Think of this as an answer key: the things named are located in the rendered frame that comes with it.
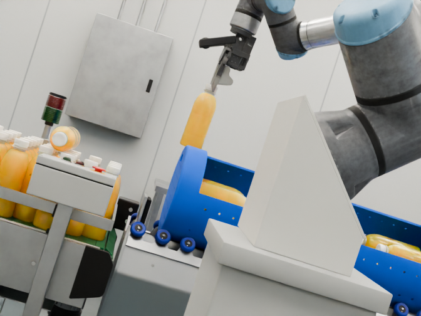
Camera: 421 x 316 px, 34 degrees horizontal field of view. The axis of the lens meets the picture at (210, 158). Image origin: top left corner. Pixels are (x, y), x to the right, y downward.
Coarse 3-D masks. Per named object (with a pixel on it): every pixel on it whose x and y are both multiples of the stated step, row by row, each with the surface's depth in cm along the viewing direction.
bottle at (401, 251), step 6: (390, 246) 208; (396, 246) 207; (402, 246) 207; (390, 252) 206; (396, 252) 206; (402, 252) 206; (408, 252) 206; (414, 252) 207; (420, 252) 208; (408, 258) 206; (414, 258) 206; (420, 258) 206
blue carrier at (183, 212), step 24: (192, 168) 194; (216, 168) 216; (240, 168) 213; (168, 192) 214; (192, 192) 192; (168, 216) 193; (192, 216) 193; (216, 216) 193; (240, 216) 194; (360, 216) 222; (384, 216) 220; (408, 240) 227; (360, 264) 199; (384, 264) 199; (408, 264) 200; (384, 288) 202; (408, 288) 202
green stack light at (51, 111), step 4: (44, 108) 234; (48, 108) 233; (52, 108) 232; (44, 112) 233; (48, 112) 233; (52, 112) 233; (56, 112) 233; (60, 112) 234; (44, 116) 233; (48, 116) 233; (52, 116) 233; (56, 116) 233; (60, 116) 235; (48, 120) 233; (52, 120) 233; (56, 120) 234
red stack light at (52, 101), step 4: (48, 96) 234; (52, 96) 233; (48, 100) 233; (52, 100) 232; (56, 100) 233; (60, 100) 233; (64, 100) 234; (48, 104) 233; (52, 104) 233; (56, 104) 233; (60, 104) 233; (64, 104) 235; (56, 108) 233; (60, 108) 234
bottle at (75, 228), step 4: (72, 220) 187; (72, 224) 187; (76, 224) 187; (80, 224) 188; (84, 224) 190; (68, 228) 187; (72, 228) 187; (76, 228) 187; (80, 228) 188; (68, 232) 187; (72, 232) 187; (76, 232) 188; (80, 232) 189
